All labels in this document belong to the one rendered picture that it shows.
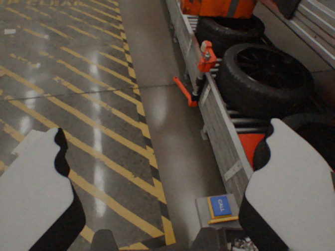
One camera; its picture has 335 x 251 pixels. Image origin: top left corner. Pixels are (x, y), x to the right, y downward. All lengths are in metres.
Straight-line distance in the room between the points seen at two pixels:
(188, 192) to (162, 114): 0.69
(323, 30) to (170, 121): 1.10
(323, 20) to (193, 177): 1.16
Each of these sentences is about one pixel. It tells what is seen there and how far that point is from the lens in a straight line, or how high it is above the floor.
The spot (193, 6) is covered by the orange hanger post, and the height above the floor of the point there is 0.60.
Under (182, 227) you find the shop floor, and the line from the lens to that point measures 1.22.
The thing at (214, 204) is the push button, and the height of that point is 0.48.
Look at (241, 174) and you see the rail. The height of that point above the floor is 0.34.
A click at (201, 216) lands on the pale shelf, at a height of 0.45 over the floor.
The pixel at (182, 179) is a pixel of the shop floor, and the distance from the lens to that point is 1.29.
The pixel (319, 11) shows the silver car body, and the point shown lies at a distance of 1.37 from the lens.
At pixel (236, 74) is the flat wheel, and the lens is 1.31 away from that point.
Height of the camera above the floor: 1.19
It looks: 53 degrees down
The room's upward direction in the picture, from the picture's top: 11 degrees clockwise
